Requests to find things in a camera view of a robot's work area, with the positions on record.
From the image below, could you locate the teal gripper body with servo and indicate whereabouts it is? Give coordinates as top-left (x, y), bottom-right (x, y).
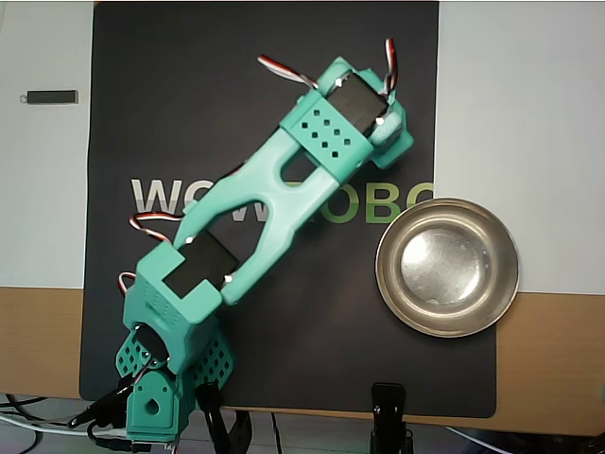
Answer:
top-left (371, 122), bottom-right (417, 170)

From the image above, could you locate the round metal bowl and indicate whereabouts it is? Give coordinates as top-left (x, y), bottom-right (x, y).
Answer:
top-left (374, 197), bottom-right (521, 339)

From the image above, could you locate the white sheet under mat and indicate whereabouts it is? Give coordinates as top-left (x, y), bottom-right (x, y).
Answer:
top-left (0, 0), bottom-right (605, 297)

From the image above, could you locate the black WOWROBO mat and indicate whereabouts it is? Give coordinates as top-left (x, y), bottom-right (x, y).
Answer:
top-left (78, 1), bottom-right (498, 420)

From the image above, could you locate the black clamp right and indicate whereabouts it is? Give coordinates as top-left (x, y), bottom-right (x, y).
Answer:
top-left (370, 381), bottom-right (413, 454)

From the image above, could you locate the black C-clamp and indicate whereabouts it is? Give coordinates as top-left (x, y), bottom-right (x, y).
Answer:
top-left (194, 380), bottom-right (255, 454)

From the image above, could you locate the black USB stick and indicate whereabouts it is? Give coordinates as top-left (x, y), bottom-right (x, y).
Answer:
top-left (19, 88), bottom-right (80, 106)

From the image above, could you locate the black clamp with lever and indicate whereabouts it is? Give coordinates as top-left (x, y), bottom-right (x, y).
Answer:
top-left (68, 385), bottom-right (136, 429)

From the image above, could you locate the red white black servo wire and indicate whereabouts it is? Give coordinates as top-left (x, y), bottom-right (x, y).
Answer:
top-left (257, 55), bottom-right (320, 91)
top-left (381, 37), bottom-right (401, 99)
top-left (128, 212), bottom-right (184, 245)

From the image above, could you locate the thin black cable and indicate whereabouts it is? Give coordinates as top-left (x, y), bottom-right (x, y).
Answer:
top-left (269, 411), bottom-right (285, 454)

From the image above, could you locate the white cable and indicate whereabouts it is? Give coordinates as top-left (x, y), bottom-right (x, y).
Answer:
top-left (443, 425), bottom-right (605, 448)
top-left (0, 411), bottom-right (89, 454)

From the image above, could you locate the black power cable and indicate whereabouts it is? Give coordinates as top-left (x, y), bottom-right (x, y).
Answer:
top-left (0, 392), bottom-right (84, 427)

